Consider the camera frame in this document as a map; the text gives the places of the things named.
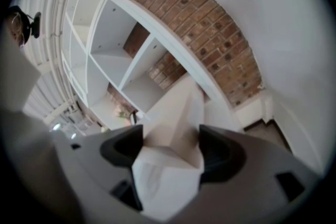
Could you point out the white cube shelf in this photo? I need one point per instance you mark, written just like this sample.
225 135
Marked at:
110 60

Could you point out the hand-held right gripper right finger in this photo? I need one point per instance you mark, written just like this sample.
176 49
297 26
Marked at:
223 157

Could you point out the white object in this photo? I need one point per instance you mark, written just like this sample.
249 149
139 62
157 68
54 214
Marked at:
168 181

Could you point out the person's grey shirt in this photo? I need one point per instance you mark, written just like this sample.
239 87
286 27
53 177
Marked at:
26 139

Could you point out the round ceiling light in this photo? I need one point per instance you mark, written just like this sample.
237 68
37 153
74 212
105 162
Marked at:
56 127
73 136

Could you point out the eyeglasses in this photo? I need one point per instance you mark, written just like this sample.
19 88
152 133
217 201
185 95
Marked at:
19 26

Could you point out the black head camera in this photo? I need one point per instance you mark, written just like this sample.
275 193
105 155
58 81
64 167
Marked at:
36 25

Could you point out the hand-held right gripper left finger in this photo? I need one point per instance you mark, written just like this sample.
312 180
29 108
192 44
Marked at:
118 147

